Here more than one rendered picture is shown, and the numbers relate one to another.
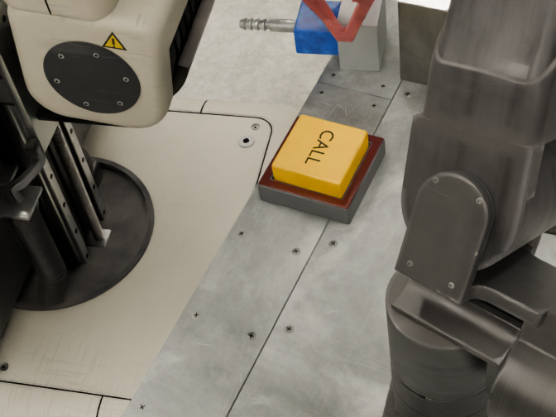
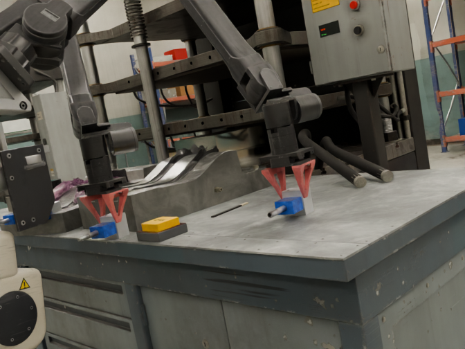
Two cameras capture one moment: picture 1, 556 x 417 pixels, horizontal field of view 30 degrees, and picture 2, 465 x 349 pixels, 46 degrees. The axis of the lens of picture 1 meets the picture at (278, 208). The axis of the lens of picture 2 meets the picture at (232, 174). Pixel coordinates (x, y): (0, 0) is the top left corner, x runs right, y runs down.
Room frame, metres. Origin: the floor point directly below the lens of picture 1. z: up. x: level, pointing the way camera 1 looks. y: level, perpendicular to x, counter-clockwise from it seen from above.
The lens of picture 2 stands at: (0.12, 1.05, 1.04)
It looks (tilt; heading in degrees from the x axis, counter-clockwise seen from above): 6 degrees down; 283
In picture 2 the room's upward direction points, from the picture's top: 10 degrees counter-clockwise
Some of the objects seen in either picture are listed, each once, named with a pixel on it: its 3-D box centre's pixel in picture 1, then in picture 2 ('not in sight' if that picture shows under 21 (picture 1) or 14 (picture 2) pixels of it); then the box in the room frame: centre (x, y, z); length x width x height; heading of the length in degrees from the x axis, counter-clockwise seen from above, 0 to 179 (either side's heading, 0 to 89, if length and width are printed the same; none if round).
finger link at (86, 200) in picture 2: not in sight; (102, 203); (0.71, -0.10, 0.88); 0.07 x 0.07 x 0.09; 70
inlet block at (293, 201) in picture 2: not in sight; (286, 206); (0.27, -0.04, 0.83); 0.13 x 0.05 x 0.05; 66
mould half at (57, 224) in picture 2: not in sight; (89, 197); (0.96, -0.53, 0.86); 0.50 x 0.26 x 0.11; 74
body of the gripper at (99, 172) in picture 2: not in sight; (99, 173); (0.69, -0.09, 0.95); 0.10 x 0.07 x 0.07; 160
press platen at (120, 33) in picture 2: not in sight; (221, 22); (0.62, -1.46, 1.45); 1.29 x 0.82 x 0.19; 147
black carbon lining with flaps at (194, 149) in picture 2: not in sight; (169, 167); (0.63, -0.40, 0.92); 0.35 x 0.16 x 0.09; 57
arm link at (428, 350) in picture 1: (456, 332); (279, 114); (0.26, -0.07, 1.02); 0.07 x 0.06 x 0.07; 43
